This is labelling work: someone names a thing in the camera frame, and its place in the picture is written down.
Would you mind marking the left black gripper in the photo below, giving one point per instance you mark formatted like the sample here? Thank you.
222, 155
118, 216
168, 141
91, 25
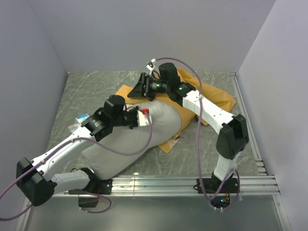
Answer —
134, 110

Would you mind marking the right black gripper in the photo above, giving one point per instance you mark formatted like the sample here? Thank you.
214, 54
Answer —
140, 91

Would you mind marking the white pillow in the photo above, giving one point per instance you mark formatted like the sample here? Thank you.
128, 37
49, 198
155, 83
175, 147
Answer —
166, 122

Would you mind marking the yellow pillowcase with blue lining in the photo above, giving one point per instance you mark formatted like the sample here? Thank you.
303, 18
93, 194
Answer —
217, 96

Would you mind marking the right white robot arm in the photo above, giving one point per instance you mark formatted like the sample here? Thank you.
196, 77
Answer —
231, 129

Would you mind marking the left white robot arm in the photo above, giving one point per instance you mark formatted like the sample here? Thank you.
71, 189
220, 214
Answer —
38, 179

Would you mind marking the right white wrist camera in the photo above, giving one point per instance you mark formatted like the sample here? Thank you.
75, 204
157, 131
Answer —
151, 67

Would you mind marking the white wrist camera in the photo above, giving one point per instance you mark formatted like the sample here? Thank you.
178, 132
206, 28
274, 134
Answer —
151, 67
143, 117

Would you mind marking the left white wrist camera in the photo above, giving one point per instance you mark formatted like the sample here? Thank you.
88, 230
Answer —
143, 117

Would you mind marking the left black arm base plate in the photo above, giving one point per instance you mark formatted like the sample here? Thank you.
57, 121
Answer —
102, 186

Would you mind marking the black box under rail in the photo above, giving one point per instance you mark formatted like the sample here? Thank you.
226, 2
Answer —
87, 202

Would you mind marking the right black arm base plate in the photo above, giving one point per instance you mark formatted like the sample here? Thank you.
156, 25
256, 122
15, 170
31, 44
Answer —
216, 186

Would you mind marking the right side aluminium rail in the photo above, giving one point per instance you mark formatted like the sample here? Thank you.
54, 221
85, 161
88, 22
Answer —
251, 150

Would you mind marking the aluminium mounting rail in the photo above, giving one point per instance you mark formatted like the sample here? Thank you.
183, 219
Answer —
162, 203

